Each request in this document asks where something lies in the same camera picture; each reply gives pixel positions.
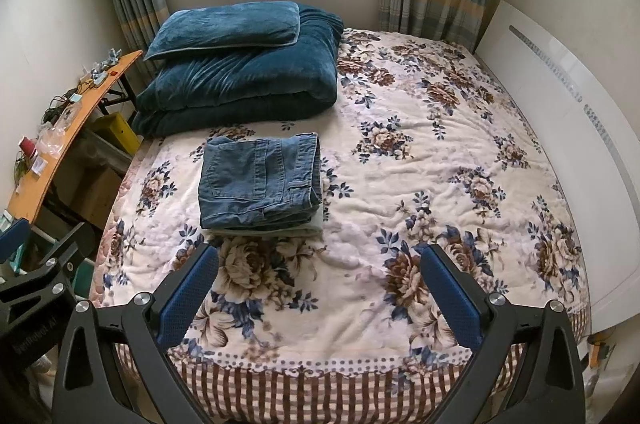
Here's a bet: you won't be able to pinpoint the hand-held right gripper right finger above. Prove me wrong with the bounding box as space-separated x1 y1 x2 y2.
420 244 586 424

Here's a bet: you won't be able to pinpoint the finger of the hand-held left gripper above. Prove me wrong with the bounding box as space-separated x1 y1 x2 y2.
0 219 28 269
30 224 96 289

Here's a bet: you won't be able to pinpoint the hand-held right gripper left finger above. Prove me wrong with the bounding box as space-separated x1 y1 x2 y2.
52 243 220 424

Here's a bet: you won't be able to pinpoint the blue denim pants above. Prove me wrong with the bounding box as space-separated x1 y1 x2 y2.
198 133 324 229

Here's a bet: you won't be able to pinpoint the grey folded pants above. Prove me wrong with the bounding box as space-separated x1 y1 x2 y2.
207 206 327 238

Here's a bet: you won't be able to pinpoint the cardboard box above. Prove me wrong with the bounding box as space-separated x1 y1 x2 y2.
70 169 123 229

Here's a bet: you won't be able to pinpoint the wooden desk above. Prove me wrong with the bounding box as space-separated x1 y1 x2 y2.
7 50 144 225

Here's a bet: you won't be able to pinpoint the clear plastic storage box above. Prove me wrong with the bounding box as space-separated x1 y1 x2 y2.
82 131 133 177

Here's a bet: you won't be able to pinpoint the floral bed blanket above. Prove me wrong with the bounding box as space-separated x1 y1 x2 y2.
90 28 593 410

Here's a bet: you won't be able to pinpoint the yellow box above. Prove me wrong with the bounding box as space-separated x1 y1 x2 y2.
95 113 141 155

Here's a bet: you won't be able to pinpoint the white headboard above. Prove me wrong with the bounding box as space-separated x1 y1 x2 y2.
474 0 640 335

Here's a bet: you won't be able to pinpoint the dark blue folded duvet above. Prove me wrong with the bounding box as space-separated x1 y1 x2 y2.
131 4 344 138

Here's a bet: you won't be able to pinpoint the dark blue velvet pillow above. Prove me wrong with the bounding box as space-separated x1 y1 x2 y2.
143 1 301 62

